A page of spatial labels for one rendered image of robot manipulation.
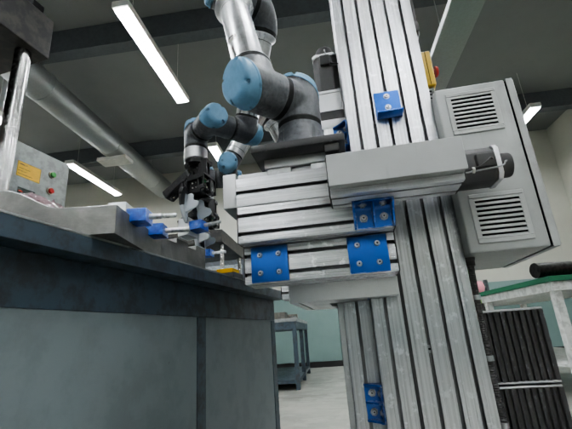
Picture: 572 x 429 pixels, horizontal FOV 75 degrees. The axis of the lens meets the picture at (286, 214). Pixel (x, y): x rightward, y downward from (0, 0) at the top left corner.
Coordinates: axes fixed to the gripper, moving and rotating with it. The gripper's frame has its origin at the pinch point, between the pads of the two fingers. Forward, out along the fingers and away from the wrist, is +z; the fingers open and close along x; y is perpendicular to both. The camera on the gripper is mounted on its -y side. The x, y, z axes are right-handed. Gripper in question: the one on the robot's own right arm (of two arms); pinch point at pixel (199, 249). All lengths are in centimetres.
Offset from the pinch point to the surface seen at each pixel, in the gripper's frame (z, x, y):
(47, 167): -46, -1, -73
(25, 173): -39, -11, -74
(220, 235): -102, 341, -109
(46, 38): -94, -25, -60
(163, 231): 10, -61, 16
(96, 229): 14, -79, 13
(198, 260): 10.4, -28.1, 11.2
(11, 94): -63, -31, -65
